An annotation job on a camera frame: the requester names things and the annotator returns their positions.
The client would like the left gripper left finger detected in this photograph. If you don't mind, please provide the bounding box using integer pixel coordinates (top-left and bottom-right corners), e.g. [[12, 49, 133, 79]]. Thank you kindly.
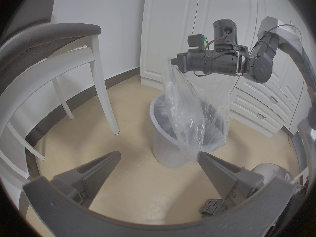
[[51, 151, 122, 206]]

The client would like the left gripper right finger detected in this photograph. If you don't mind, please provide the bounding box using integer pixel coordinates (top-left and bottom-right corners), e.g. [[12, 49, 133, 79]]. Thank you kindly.
[[199, 152, 265, 204]]

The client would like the clear plastic bag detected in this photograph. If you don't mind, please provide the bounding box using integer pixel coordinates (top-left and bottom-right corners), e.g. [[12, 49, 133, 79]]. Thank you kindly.
[[162, 59, 237, 163]]

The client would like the white trash bin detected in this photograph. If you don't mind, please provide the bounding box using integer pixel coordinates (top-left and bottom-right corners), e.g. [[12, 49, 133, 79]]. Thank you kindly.
[[149, 94, 231, 168]]

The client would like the white wardrobe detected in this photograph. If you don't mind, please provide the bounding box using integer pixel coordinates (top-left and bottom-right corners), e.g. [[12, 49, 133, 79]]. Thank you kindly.
[[139, 0, 316, 138]]

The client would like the grey white chair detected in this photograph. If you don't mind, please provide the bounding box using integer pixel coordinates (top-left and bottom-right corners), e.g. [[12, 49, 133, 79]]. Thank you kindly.
[[0, 0, 121, 181]]

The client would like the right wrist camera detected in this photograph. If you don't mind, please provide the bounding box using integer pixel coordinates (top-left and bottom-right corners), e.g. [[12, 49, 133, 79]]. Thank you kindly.
[[188, 34, 208, 54]]

